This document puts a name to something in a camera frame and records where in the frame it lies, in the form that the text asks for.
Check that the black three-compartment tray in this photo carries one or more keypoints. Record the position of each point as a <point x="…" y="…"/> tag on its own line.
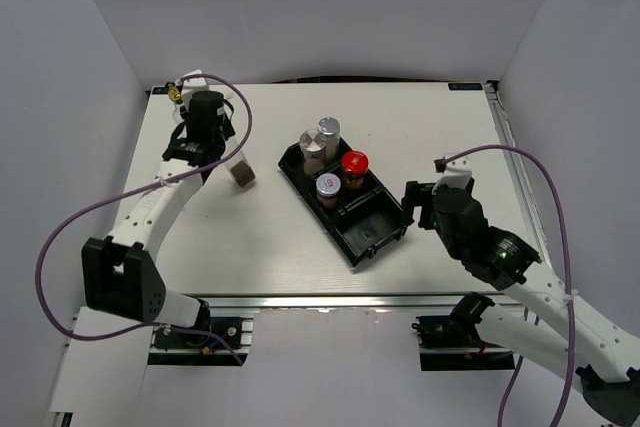
<point x="364" y="220"/>

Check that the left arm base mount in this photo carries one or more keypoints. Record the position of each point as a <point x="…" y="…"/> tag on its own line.
<point x="224" y="341"/>

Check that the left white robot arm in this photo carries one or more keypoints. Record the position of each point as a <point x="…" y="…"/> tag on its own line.
<point x="119" y="271"/>

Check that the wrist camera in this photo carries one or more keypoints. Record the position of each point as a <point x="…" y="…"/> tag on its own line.
<point x="194" y="83"/>
<point x="455" y="172"/>

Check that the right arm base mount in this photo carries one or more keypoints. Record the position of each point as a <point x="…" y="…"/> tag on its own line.
<point x="451" y="343"/>

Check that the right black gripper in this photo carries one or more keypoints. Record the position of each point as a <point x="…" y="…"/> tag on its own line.
<point x="413" y="197"/>

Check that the glass bottle with dark sauce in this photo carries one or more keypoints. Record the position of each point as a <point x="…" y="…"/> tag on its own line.
<point x="236" y="162"/>

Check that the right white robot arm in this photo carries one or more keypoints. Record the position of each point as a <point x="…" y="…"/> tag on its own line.
<point x="600" y="358"/>

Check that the red-lid sauce jar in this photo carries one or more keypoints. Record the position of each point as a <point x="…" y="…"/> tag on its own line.
<point x="354" y="165"/>

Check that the white-label lid spice jar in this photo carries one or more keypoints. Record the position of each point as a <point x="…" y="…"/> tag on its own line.
<point x="328" y="187"/>

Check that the silver-lid white seasoning bottle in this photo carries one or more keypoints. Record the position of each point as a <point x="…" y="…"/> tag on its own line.
<point x="312" y="144"/>

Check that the clear glass gold-spout bottle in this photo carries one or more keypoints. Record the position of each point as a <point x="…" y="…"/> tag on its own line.
<point x="175" y="95"/>

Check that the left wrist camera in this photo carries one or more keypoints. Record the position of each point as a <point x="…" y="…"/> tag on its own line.
<point x="194" y="83"/>

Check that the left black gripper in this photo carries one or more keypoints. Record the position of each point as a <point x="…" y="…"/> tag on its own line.
<point x="227" y="128"/>

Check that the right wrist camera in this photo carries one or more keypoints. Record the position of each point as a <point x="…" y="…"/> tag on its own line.
<point x="455" y="172"/>

